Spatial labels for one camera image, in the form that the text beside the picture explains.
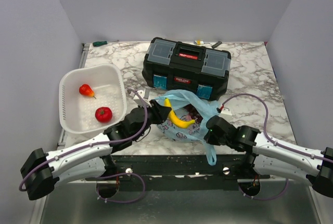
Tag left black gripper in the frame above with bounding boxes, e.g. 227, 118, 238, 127
133, 100, 171, 140

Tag yellow fake banana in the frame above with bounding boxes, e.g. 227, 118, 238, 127
164, 98, 195, 129

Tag light blue plastic bag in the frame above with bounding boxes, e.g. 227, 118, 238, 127
155, 90, 219, 166

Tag red fake fruit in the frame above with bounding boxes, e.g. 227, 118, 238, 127
95, 107, 113, 123

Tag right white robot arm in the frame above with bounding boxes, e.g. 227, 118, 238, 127
204, 116, 332, 197

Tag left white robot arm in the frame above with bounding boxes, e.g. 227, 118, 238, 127
19, 100, 172, 201

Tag dark red fake grapes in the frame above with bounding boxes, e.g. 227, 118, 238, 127
184, 104, 203, 124

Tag red fake pear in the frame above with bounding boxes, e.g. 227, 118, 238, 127
79, 84, 96, 99

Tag black plastic toolbox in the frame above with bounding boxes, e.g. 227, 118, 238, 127
142, 37, 232, 101

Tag white plastic basket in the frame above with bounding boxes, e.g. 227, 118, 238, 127
59, 64, 127, 137

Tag yellow white small connector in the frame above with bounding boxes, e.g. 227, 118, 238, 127
194, 40, 204, 45

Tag small black clip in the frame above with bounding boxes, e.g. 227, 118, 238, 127
211, 41, 222, 49

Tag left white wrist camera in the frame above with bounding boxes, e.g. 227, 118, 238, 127
133, 89, 151, 107

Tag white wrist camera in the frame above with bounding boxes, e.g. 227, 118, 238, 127
217, 106, 232, 116
133, 89, 151, 107

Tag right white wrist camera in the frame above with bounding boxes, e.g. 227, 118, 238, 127
217, 106, 232, 116

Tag green handled screwdriver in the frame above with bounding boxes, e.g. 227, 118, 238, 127
92, 40, 119, 47

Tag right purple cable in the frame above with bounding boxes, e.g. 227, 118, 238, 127
217, 93, 333, 201

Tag purple cable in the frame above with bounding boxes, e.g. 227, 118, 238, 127
18, 89, 149, 204
217, 93, 333, 201

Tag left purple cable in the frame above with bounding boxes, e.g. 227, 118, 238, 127
18, 89, 149, 204

